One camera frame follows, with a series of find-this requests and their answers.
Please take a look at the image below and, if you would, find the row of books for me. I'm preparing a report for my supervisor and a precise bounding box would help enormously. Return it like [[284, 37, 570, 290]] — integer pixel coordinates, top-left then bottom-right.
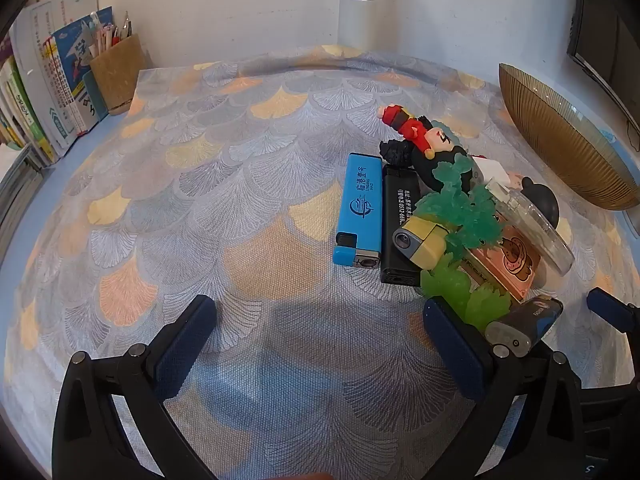
[[0, 0, 115, 171]]

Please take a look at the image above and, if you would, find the black eared figure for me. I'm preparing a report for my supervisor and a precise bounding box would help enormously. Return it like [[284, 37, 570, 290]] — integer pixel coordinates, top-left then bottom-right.
[[520, 176, 562, 231]]

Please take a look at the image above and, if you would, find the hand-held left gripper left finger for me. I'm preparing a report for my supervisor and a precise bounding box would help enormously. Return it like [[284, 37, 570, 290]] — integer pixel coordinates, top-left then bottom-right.
[[52, 295, 218, 480]]

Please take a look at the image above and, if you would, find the green plastic plant toy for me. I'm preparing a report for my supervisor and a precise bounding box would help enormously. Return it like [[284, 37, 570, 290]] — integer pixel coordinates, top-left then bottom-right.
[[419, 255, 514, 334]]

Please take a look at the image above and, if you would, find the black lighter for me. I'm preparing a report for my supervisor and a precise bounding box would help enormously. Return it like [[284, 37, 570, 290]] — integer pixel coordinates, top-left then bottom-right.
[[379, 164, 427, 287]]

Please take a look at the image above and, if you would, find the amber glass bowl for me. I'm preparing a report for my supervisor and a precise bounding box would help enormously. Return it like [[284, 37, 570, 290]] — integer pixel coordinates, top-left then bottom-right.
[[498, 62, 640, 211]]

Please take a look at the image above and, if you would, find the black monitor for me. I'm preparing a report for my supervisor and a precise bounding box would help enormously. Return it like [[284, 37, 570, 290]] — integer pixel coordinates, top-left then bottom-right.
[[566, 0, 640, 128]]

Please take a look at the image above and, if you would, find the white pole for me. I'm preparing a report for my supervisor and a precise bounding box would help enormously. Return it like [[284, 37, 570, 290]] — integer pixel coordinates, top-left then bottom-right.
[[337, 0, 377, 52]]

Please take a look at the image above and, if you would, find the dark blue lighter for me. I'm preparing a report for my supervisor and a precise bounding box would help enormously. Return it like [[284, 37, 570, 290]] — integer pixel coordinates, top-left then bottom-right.
[[483, 295, 565, 359]]

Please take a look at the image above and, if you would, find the bunch of pens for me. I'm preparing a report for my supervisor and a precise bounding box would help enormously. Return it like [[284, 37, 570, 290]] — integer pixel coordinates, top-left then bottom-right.
[[89, 10, 137, 57]]

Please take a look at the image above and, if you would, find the fan-patterned tablecloth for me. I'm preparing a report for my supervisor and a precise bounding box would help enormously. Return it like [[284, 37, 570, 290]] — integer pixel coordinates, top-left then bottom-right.
[[0, 45, 640, 480]]

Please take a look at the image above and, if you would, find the black spiky toy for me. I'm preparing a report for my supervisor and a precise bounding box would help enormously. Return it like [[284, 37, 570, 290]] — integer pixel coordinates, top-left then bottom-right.
[[378, 138, 472, 195]]

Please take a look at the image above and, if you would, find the green cloth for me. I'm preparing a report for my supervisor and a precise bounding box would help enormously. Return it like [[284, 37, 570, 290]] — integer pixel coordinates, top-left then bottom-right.
[[431, 162, 502, 262]]

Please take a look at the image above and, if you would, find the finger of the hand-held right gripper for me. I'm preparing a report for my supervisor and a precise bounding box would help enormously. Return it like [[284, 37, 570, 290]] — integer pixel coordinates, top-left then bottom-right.
[[586, 287, 640, 334], [582, 380, 640, 480]]

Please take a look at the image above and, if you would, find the pink card box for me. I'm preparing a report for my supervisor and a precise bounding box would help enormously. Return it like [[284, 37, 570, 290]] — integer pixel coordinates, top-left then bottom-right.
[[462, 225, 544, 307]]

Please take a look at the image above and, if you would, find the red figurine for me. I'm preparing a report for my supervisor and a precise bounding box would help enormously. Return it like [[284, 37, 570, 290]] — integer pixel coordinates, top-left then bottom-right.
[[378, 104, 468, 162]]

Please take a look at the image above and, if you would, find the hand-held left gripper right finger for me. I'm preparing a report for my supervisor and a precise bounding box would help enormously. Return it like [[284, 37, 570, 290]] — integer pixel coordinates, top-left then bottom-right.
[[423, 296, 587, 480]]

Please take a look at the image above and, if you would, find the stack of white booklets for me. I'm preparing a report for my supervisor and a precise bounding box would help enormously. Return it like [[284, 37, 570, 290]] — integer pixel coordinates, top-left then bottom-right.
[[0, 147, 56, 246]]

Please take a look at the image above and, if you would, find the brown pen holder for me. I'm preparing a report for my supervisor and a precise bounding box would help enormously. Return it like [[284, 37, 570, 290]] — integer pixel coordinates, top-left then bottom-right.
[[89, 34, 149, 116]]

